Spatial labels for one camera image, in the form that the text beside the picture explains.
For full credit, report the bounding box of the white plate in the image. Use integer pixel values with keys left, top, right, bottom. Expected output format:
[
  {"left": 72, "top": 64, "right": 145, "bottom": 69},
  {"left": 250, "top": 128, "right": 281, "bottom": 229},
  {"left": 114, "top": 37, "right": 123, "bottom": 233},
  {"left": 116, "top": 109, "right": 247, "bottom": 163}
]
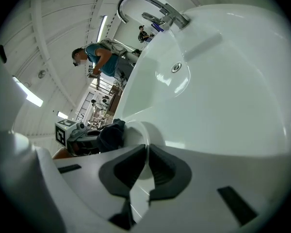
[{"left": 123, "top": 120, "right": 166, "bottom": 181}]

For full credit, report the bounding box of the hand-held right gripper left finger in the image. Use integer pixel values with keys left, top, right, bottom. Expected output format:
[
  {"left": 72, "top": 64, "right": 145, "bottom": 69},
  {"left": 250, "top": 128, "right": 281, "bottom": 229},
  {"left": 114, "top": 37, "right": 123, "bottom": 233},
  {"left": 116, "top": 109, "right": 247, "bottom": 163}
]
[{"left": 98, "top": 144, "right": 146, "bottom": 198}]

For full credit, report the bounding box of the chrome faucet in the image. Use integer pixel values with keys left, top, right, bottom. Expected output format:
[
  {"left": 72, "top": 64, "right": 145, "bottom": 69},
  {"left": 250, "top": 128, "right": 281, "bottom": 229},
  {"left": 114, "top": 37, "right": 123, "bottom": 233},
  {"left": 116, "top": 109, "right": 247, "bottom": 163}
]
[{"left": 117, "top": 0, "right": 191, "bottom": 31}]

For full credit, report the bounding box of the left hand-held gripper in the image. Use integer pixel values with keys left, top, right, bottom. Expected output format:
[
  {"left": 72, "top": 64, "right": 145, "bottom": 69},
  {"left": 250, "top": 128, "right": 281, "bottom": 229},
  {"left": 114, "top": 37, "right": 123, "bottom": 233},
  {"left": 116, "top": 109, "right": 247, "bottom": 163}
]
[{"left": 55, "top": 119, "right": 100, "bottom": 156}]

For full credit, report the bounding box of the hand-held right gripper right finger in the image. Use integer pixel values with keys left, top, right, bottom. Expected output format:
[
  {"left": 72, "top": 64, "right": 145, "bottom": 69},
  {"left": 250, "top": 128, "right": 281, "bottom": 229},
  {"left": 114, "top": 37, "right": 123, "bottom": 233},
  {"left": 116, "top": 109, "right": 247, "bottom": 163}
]
[{"left": 148, "top": 145, "right": 192, "bottom": 201}]

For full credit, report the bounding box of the white ceramic sink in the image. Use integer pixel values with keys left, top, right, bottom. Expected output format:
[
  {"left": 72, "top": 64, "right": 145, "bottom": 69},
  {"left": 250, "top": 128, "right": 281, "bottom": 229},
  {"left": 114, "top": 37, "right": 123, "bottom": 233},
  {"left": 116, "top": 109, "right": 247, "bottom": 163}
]
[{"left": 113, "top": 3, "right": 291, "bottom": 160}]

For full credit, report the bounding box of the dark navy cloth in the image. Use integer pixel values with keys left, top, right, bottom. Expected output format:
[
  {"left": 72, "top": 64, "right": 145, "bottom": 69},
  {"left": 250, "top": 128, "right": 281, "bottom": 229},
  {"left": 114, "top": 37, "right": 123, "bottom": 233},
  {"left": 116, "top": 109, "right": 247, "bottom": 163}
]
[{"left": 97, "top": 118, "right": 126, "bottom": 153}]

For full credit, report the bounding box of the person's left forearm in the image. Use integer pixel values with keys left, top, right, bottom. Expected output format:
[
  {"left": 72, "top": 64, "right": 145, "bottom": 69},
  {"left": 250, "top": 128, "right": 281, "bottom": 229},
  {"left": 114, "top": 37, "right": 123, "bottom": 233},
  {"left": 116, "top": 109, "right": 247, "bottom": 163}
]
[{"left": 52, "top": 146, "right": 73, "bottom": 160}]

